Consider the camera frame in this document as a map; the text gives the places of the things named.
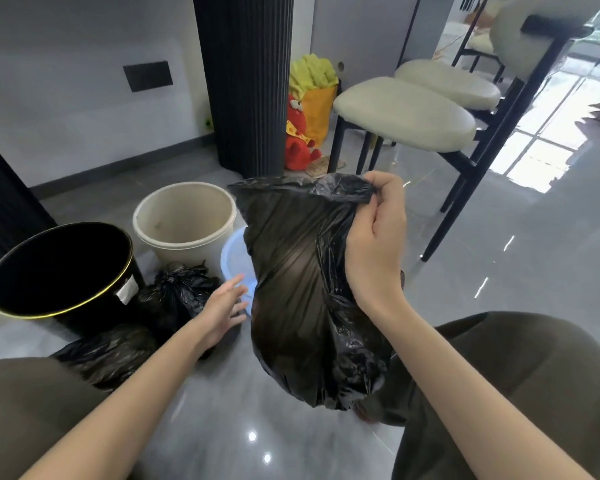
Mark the person's right hand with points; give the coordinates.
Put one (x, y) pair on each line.
(375, 244)

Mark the person's left hand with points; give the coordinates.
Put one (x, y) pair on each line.
(220, 314)

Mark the black garbage bag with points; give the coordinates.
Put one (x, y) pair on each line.
(290, 294)
(110, 354)
(175, 299)

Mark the blue mesh plastic bin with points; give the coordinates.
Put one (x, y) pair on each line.
(235, 259)

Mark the beige plastic bin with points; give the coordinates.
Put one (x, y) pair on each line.
(185, 214)

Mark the black bin with gold rim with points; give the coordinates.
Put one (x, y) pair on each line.
(60, 269)

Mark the person's right forearm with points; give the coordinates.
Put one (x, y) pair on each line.
(470, 394)

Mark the person's left forearm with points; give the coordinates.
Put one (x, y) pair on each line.
(125, 409)

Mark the person's right pink shoe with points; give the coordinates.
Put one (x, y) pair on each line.
(366, 414)

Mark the person's left leg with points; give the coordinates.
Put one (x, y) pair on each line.
(30, 419)

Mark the red plush toy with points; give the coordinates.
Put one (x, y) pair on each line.
(297, 149)

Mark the cream cushioned chair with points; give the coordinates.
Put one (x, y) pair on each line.
(405, 112)
(481, 43)
(450, 82)

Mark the yellow plush toy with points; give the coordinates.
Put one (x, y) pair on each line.
(317, 109)

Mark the black wall outlet panel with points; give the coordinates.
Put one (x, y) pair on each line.
(148, 76)

